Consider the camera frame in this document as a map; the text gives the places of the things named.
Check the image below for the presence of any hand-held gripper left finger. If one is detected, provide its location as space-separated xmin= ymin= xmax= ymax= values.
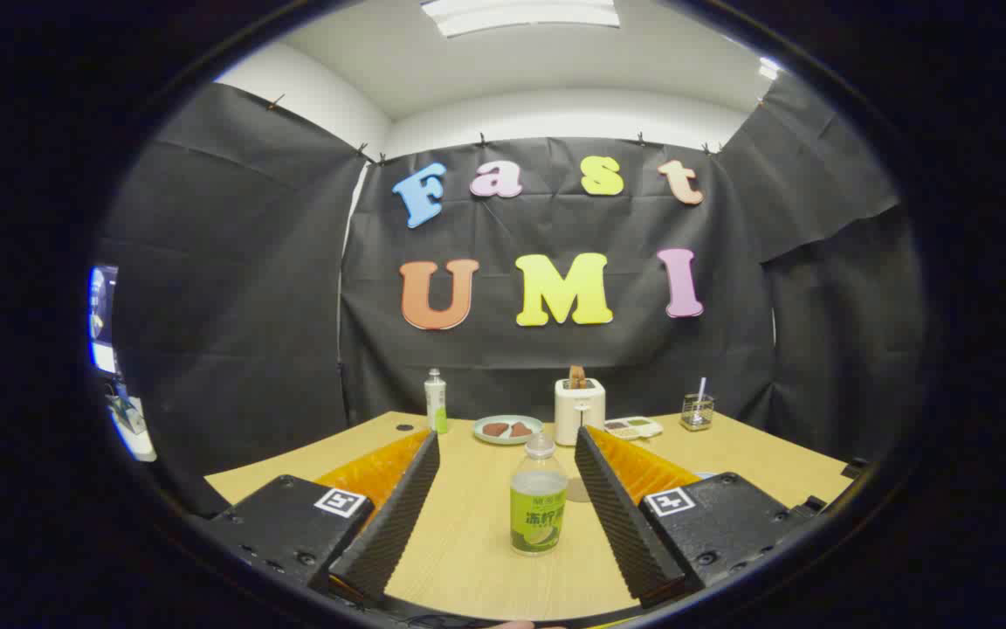
xmin=206 ymin=428 xmax=441 ymax=605

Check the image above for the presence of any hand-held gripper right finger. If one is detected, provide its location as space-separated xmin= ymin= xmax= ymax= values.
xmin=575 ymin=425 xmax=829 ymax=610

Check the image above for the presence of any green label juice bottle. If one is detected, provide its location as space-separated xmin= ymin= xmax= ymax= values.
xmin=510 ymin=432 xmax=569 ymax=556

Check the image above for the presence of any small white green bottle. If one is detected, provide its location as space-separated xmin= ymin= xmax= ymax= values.
xmin=424 ymin=368 xmax=449 ymax=435

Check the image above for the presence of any wooden table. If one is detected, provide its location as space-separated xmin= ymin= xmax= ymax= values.
xmin=204 ymin=411 xmax=858 ymax=623

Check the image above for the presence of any white divided snack tray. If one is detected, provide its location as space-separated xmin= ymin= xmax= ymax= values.
xmin=603 ymin=417 xmax=664 ymax=440

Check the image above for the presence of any white toaster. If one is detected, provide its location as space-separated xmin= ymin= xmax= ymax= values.
xmin=554 ymin=378 xmax=606 ymax=447

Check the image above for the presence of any pale green plate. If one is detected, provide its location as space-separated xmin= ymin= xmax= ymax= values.
xmin=472 ymin=415 xmax=545 ymax=446

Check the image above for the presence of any computer monitor screen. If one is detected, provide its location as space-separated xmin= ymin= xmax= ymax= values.
xmin=88 ymin=265 xmax=120 ymax=375

